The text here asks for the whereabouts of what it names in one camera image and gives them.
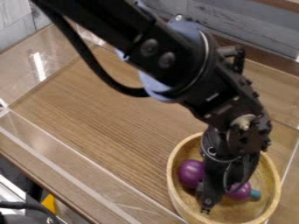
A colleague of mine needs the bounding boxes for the clear acrylic corner bracket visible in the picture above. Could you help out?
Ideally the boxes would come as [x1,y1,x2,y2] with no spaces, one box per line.
[76,24,107,46]

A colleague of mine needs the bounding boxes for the brown wooden bowl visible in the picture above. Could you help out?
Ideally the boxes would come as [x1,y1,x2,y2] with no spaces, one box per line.
[166,133,282,224]

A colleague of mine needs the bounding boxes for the purple toy eggplant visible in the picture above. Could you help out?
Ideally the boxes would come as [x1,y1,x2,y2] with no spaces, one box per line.
[178,159,262,200]

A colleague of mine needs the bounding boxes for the black cable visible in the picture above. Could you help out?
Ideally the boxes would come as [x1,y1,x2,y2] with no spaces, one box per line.
[0,200,52,224]

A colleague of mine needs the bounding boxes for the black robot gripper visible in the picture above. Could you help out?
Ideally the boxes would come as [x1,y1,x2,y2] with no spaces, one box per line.
[195,128,261,214]

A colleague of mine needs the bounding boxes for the clear acrylic table wall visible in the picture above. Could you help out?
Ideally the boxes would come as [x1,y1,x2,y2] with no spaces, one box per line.
[0,104,186,224]

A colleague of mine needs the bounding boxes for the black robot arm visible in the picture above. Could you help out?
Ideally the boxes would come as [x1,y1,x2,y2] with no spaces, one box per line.
[32,0,273,213]

